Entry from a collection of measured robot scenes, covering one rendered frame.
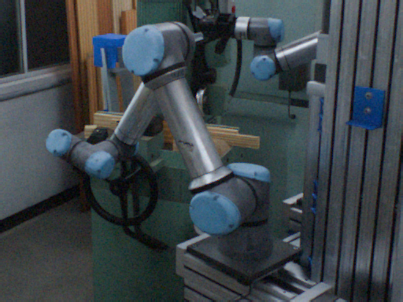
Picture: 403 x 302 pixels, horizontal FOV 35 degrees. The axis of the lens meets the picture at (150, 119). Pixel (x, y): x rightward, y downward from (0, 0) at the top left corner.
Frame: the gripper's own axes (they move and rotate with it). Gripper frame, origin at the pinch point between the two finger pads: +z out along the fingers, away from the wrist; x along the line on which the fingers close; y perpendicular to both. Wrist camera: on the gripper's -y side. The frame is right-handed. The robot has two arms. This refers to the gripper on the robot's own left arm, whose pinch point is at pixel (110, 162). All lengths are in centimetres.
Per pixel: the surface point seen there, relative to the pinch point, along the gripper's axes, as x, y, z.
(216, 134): 22.9, -21.3, 33.0
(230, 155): 30.0, -14.0, 31.6
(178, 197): 14.2, 3.9, 29.9
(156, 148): 7.0, -10.4, 18.2
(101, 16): -98, -113, 133
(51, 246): -91, 30, 128
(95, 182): -19.9, 3.5, 29.9
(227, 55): 20, -55, 38
